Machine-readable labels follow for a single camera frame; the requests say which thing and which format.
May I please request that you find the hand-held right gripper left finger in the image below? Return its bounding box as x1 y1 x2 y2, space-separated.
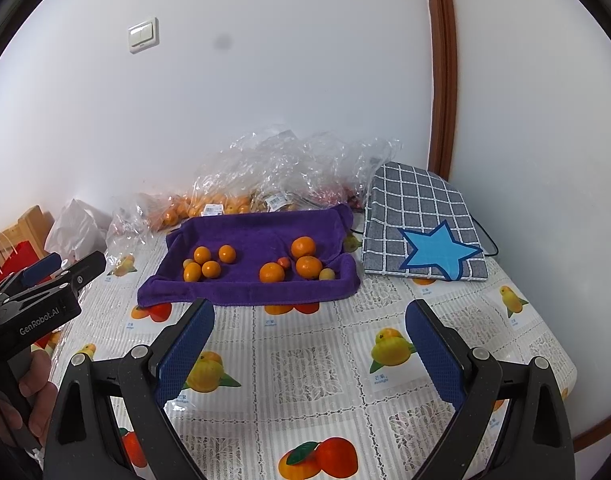
42 298 216 480

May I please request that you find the fruit print tablecloth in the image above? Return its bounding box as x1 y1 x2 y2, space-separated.
50 230 579 480

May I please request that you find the clear bag of red fruit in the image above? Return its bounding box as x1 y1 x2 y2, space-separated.
195 130 403 213

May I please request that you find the clear crumpled plastic bag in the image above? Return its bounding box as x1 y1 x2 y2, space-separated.
106 192 158 261

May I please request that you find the wooden board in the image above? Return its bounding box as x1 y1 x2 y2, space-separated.
12 204 55 247

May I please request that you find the brown wooden door frame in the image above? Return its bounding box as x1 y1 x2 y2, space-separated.
420 0 459 181

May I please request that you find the clear bag of oranges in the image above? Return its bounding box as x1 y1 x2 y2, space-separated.
158 187 253 228

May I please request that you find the checkered cushion with blue star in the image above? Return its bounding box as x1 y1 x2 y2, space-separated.
361 161 489 282

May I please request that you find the purple towel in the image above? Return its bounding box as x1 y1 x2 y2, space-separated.
136 204 361 308

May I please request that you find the white plastic bag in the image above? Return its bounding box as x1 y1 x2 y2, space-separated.
45 198 112 263

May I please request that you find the white wall light switch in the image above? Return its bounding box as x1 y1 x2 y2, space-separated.
127 17 160 55

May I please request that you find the person's left hand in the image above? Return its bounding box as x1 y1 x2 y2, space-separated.
0 349 62 480

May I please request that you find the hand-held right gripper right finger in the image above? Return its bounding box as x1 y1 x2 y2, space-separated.
405 298 576 480

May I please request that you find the red paper bag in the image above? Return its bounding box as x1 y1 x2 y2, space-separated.
0 240 48 288

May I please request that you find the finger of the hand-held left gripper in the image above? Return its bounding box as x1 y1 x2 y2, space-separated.
0 251 108 307
0 253 62 292

